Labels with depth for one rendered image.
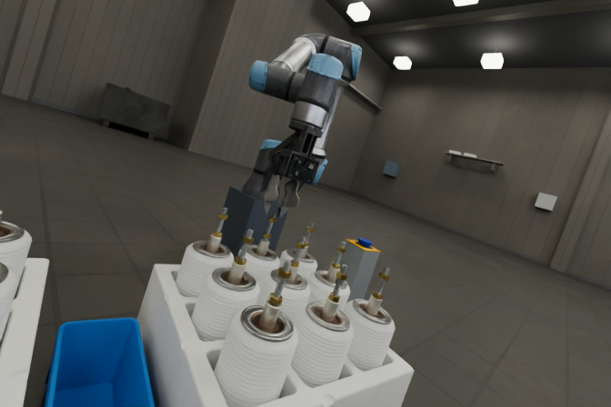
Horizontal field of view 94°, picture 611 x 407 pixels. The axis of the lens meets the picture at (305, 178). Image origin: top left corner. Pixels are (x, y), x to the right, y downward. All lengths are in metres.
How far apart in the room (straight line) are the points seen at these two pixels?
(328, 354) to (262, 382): 0.11
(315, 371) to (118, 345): 0.35
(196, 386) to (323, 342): 0.17
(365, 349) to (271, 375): 0.21
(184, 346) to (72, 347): 0.21
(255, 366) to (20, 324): 0.29
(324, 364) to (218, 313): 0.18
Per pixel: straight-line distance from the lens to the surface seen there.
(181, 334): 0.51
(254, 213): 1.05
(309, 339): 0.49
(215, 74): 6.30
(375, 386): 0.57
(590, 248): 9.98
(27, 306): 0.55
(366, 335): 0.57
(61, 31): 6.96
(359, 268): 0.80
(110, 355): 0.67
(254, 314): 0.45
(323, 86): 0.62
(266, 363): 0.42
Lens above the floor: 0.47
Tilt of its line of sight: 2 degrees down
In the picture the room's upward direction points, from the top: 19 degrees clockwise
